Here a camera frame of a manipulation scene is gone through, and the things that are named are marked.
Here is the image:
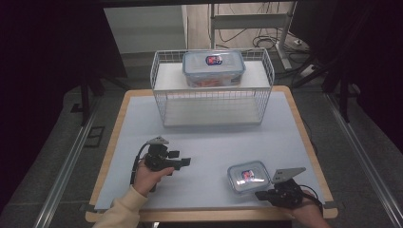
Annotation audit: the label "black metal stand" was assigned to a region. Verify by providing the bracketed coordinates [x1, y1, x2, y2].
[69, 74, 107, 127]

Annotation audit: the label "person's left hand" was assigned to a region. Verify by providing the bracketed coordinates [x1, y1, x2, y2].
[132, 153, 176, 198]

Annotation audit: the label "right hand-held gripper cable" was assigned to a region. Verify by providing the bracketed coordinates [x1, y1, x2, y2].
[298, 184, 325, 217]

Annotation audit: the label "white wire rack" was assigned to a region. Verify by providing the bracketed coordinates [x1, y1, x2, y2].
[149, 47, 276, 128]

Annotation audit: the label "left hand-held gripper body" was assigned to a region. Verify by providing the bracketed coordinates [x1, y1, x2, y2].
[144, 136, 182, 173]

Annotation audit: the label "person's right hand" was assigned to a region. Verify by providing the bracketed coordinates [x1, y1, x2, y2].
[284, 189, 328, 226]

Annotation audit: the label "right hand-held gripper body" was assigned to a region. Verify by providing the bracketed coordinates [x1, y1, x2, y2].
[265, 166, 307, 210]

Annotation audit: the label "grey metal desk frame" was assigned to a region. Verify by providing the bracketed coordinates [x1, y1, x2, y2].
[208, 1, 299, 71]

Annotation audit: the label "aluminium floor rail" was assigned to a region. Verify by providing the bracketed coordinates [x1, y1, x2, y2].
[325, 93, 403, 228]
[32, 94, 103, 228]

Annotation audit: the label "hand-held gripper cable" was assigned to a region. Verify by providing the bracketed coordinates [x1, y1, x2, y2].
[298, 184, 325, 217]
[129, 142, 150, 185]

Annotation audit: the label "black floor cables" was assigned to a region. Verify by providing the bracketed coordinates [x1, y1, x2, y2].
[218, 28, 313, 63]

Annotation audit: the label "small clear food container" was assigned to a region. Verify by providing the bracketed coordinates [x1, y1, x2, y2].
[226, 160, 273, 195]

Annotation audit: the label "large clear food container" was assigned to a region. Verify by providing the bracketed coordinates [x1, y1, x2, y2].
[182, 49, 247, 88]

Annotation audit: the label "left hand-held gripper cable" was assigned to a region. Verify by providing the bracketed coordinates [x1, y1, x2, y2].
[129, 142, 150, 185]

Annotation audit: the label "white panel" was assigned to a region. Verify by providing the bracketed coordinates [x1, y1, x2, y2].
[103, 5, 188, 55]

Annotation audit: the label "light blue table mat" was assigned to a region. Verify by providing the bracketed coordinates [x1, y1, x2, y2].
[94, 91, 326, 211]

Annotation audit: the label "white power strip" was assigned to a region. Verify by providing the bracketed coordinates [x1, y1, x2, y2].
[298, 64, 317, 79]

